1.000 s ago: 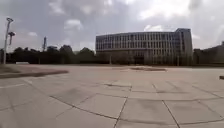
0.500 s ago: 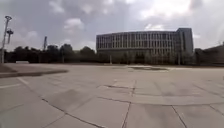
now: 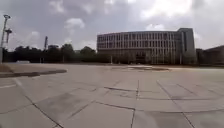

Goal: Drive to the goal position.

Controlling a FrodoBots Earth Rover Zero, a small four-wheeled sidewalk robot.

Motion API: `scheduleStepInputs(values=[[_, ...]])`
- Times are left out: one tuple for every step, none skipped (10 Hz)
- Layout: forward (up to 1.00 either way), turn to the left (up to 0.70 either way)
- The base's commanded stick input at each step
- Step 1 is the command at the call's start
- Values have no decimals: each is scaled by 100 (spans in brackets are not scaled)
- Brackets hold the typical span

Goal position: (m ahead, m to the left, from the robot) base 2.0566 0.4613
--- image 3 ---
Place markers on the dark low building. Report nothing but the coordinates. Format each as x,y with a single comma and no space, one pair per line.
211,55

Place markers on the row of dark trees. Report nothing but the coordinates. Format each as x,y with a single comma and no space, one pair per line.
56,54

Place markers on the low dark kerb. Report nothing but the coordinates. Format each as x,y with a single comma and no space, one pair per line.
33,73

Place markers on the tall lamp pole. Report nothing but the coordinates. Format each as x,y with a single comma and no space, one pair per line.
3,33

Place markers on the grey stone slab plaza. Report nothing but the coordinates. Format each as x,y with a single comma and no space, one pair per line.
110,90

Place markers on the large grey office building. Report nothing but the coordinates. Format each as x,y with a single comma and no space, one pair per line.
146,45

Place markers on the round flat plaza bed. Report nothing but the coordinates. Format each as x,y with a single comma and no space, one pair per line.
146,68

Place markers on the dark slender tower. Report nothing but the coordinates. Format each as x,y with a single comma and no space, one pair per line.
46,42

